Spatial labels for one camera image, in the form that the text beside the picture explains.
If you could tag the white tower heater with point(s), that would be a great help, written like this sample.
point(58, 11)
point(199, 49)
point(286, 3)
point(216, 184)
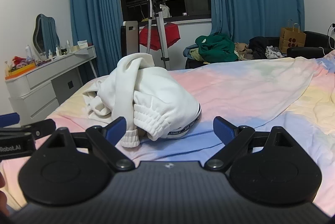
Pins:
point(130, 38)

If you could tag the green garment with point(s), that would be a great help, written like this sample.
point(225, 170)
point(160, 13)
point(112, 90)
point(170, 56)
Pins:
point(217, 48)

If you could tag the red garment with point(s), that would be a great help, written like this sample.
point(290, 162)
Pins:
point(171, 35)

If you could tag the white sweatshirt with striped band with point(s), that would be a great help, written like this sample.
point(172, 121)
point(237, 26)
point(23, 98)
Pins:
point(157, 93)

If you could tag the person's left hand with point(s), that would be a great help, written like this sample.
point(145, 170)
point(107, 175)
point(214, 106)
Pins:
point(4, 203)

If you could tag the black clothing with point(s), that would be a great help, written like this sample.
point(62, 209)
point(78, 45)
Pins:
point(261, 44)

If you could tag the black armchair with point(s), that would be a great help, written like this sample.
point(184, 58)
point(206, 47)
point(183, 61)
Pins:
point(314, 51)

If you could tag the yellow cloth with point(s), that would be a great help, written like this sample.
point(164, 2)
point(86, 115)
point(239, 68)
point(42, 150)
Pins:
point(195, 55)

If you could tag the beige clothing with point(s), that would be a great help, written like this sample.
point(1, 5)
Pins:
point(243, 51)

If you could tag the small white box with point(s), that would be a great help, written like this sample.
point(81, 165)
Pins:
point(82, 44)

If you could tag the brown paper bag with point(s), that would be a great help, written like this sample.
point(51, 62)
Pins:
point(293, 39)

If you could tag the orange tray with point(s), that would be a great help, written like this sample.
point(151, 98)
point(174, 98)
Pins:
point(19, 70)

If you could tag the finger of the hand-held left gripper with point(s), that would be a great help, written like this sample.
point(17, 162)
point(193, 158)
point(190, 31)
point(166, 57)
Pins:
point(42, 127)
point(9, 119)

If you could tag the blue cloth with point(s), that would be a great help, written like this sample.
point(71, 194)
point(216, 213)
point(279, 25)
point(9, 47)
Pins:
point(189, 52)

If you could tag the wavy-edged table mirror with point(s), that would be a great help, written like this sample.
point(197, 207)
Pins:
point(43, 33)

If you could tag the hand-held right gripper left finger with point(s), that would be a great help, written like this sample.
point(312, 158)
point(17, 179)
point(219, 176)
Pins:
point(118, 126)

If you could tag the white hanging garment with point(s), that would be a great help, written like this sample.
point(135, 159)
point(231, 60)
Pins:
point(165, 10)

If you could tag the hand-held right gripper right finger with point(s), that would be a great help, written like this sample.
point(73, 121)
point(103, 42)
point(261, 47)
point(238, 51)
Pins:
point(222, 128)

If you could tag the pastel tie-dye bed sheet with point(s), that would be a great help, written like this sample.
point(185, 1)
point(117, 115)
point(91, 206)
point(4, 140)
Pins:
point(235, 88)

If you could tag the clear plastic bottle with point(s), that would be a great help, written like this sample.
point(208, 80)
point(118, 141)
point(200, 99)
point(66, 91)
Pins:
point(28, 53)

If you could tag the white cosmetic bottle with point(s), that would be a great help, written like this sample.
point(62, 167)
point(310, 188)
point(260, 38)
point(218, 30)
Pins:
point(68, 46)
point(50, 53)
point(57, 50)

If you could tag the white patterned cloth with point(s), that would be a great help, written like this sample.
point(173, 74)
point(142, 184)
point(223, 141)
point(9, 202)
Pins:
point(273, 52)

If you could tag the garment steamer stand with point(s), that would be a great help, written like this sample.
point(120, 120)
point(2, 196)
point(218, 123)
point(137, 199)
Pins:
point(160, 30)

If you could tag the white dressing table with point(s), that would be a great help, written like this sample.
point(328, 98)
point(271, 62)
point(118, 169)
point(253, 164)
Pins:
point(39, 77)

